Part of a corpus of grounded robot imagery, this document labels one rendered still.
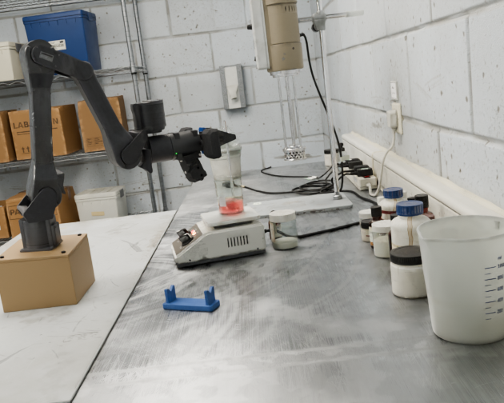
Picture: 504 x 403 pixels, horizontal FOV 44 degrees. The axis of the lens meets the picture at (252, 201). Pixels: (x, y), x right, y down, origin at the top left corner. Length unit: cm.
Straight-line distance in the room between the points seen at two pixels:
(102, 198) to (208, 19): 121
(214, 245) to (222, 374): 53
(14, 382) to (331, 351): 45
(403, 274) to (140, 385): 45
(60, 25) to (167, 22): 63
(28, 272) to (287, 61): 89
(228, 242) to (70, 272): 34
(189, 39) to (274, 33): 211
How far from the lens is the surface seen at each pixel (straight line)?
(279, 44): 173
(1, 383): 99
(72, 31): 360
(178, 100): 382
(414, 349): 88
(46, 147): 126
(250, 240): 136
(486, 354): 87
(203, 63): 381
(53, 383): 94
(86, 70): 126
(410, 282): 104
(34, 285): 126
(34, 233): 127
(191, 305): 110
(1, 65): 365
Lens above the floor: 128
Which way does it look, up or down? 11 degrees down
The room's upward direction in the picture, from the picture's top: 7 degrees counter-clockwise
